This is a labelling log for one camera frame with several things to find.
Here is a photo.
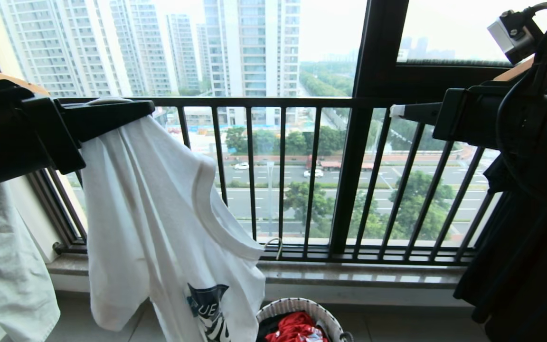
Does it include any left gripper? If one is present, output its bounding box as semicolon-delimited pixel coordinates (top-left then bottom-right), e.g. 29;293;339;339
0;80;155;193

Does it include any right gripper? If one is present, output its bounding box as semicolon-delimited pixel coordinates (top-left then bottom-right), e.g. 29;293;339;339
390;81;547;190

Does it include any white printed t-shirt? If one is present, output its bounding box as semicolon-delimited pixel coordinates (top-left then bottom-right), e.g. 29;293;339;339
80;97;267;342

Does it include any pale hanging garment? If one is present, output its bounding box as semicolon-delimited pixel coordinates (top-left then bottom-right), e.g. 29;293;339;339
0;183;61;342

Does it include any dark hanging garment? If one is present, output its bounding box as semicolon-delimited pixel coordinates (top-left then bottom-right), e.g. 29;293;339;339
453;159;547;342

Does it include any woven laundry basket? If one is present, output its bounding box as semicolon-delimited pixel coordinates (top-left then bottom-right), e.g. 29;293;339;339
256;297;354;342

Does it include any red garment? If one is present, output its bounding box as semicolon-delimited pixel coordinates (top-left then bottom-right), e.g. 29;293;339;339
265;312;329;342

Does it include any black garment in basket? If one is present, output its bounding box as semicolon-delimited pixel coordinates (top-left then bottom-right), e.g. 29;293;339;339
257;313;284;342

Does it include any black metal window railing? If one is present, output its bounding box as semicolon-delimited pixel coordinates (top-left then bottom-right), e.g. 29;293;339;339
57;97;509;265

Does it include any stone window sill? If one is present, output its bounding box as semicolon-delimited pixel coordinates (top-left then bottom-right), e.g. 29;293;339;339
47;254;467;290

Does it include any small metal hook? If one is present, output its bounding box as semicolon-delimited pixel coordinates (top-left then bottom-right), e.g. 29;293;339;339
263;237;284;261

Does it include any black window frame post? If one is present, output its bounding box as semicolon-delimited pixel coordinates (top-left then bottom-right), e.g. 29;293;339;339
328;0;411;255

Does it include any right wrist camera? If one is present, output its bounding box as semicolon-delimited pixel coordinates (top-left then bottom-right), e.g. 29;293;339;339
487;9;542;66

